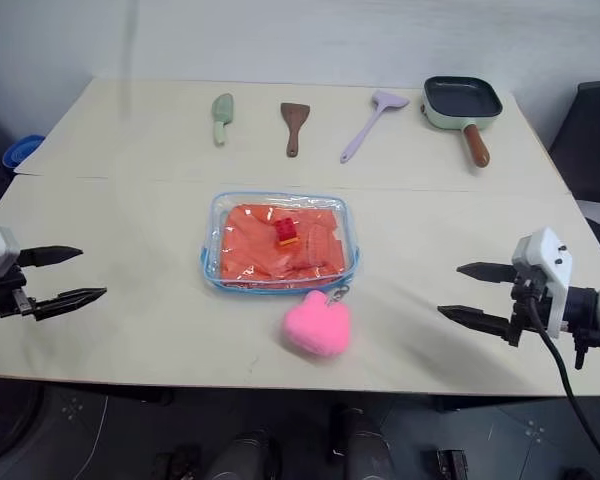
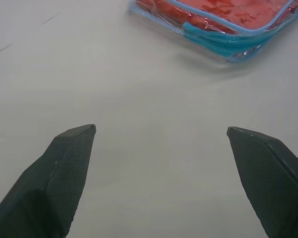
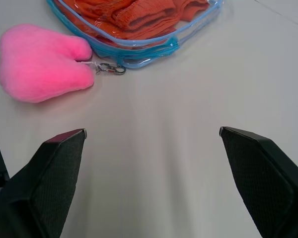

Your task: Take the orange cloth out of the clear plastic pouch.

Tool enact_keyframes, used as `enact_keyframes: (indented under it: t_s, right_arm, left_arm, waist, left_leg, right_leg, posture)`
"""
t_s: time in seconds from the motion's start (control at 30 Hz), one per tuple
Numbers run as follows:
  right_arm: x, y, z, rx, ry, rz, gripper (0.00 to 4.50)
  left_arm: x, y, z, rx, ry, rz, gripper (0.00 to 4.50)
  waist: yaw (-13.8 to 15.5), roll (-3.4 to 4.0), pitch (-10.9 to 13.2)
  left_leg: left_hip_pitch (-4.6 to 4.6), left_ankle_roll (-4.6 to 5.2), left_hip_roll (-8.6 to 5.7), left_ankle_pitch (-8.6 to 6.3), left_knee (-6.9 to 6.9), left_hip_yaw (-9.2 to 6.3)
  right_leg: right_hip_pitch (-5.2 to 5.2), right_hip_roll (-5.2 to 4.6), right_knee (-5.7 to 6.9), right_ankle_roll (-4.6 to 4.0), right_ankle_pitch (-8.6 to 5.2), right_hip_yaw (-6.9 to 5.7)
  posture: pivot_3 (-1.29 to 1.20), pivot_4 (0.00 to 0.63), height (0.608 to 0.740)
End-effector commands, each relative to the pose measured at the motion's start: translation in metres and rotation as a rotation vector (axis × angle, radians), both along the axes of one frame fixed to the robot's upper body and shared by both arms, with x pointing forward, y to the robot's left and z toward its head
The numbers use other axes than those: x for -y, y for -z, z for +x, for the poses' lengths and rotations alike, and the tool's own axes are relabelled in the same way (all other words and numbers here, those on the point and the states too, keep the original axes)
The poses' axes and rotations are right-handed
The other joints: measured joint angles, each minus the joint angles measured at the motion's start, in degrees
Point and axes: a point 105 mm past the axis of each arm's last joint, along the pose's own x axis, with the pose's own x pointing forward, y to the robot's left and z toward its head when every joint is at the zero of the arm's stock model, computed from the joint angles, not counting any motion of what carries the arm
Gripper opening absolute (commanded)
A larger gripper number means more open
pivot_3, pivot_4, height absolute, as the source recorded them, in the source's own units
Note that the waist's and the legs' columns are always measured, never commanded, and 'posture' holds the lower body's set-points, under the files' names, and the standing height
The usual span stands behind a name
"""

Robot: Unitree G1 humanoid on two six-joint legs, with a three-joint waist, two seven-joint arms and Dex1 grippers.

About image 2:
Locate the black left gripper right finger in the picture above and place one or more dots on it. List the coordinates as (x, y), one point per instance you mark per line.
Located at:
(270, 183)

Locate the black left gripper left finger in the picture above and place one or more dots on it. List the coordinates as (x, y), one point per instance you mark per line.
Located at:
(52, 188)

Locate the clear blue-trimmed pouch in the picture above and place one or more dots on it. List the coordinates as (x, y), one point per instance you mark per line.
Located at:
(228, 32)

